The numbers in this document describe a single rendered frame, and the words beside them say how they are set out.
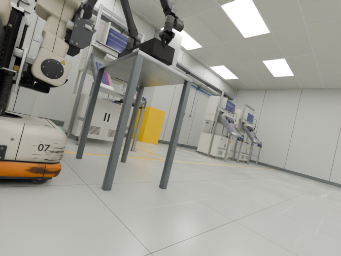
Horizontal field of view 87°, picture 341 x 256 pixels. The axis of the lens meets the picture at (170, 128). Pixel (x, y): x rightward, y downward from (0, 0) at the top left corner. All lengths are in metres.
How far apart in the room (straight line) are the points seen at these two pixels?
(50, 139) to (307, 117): 7.45
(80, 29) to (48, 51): 0.21
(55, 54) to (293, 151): 7.27
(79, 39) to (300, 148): 7.18
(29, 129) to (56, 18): 0.63
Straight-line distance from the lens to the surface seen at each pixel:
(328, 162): 7.46
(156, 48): 1.25
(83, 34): 1.25
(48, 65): 1.19
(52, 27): 1.29
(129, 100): 1.04
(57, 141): 1.01
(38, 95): 2.33
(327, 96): 7.84
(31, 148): 1.00
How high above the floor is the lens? 0.39
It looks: 1 degrees up
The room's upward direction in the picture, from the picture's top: 14 degrees clockwise
